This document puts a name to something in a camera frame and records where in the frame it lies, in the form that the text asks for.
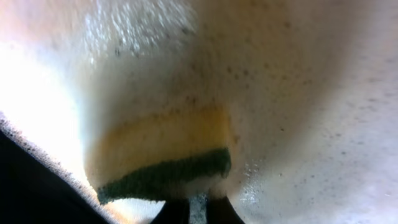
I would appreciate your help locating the black tray with wet cloth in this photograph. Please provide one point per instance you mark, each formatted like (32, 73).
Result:
(310, 86)

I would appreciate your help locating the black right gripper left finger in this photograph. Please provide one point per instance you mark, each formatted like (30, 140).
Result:
(173, 212)

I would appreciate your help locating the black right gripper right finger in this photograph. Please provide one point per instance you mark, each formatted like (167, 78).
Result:
(221, 211)

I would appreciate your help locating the green and yellow sponge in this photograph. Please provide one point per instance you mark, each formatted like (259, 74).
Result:
(162, 156)

